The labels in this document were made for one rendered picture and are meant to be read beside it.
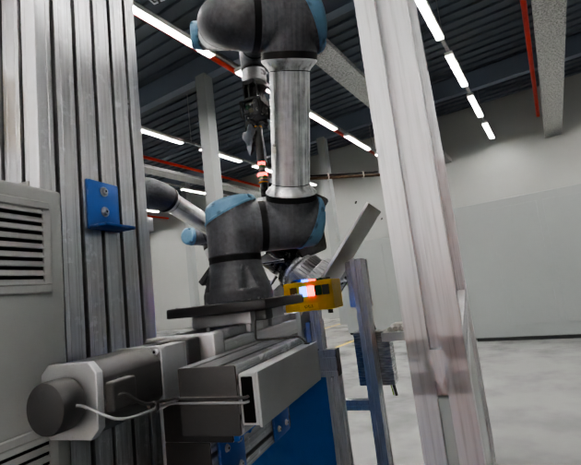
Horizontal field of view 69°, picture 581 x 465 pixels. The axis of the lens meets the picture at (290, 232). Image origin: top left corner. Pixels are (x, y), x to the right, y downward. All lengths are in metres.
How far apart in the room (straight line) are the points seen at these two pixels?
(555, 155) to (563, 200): 6.97
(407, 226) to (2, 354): 0.50
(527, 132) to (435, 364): 13.74
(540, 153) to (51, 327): 13.58
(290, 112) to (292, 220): 0.23
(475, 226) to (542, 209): 0.91
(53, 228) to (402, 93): 0.52
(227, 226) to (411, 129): 0.61
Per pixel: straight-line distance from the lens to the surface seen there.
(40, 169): 0.76
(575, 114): 14.11
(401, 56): 0.37
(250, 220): 0.90
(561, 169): 13.76
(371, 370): 1.80
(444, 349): 0.33
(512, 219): 6.92
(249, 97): 1.30
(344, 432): 1.38
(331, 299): 1.28
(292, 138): 0.90
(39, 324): 0.66
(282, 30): 0.89
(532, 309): 6.91
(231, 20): 0.88
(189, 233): 1.83
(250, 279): 0.89
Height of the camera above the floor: 1.04
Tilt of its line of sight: 8 degrees up
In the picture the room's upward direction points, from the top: 7 degrees counter-clockwise
